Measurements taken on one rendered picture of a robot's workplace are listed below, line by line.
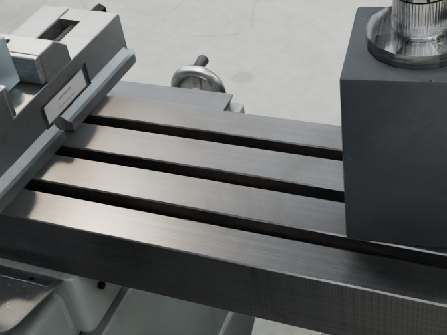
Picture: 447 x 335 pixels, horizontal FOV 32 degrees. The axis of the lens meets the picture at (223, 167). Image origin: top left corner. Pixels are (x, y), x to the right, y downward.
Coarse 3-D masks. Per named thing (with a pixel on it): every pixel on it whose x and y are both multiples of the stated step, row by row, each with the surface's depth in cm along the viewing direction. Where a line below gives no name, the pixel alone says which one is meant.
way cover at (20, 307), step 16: (0, 272) 87; (16, 272) 87; (0, 288) 84; (16, 288) 84; (32, 288) 84; (48, 288) 84; (0, 304) 81; (16, 304) 81; (32, 304) 81; (0, 320) 79; (16, 320) 79
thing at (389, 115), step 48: (384, 48) 62; (432, 48) 61; (384, 96) 62; (432, 96) 61; (384, 144) 65; (432, 144) 64; (384, 192) 68; (432, 192) 67; (384, 240) 72; (432, 240) 71
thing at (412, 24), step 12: (396, 0) 61; (408, 0) 60; (420, 0) 60; (432, 0) 60; (444, 0) 60; (396, 12) 62; (408, 12) 61; (420, 12) 60; (432, 12) 60; (444, 12) 61; (396, 24) 62; (408, 24) 61; (420, 24) 61; (432, 24) 61; (444, 24) 62; (408, 36) 62; (420, 36) 62; (432, 36) 62
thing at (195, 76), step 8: (200, 56) 149; (192, 64) 147; (200, 64) 147; (176, 72) 148; (184, 72) 147; (192, 72) 146; (200, 72) 146; (208, 72) 146; (176, 80) 149; (184, 80) 149; (192, 80) 148; (200, 80) 148; (208, 80) 146; (216, 80) 146; (192, 88) 150; (200, 88) 149; (208, 88) 148; (216, 88) 147; (224, 88) 147
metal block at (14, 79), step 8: (0, 40) 85; (0, 48) 86; (0, 56) 86; (8, 56) 87; (0, 64) 86; (8, 64) 87; (0, 72) 86; (8, 72) 87; (16, 72) 89; (0, 80) 86; (8, 80) 88; (16, 80) 89; (8, 88) 88
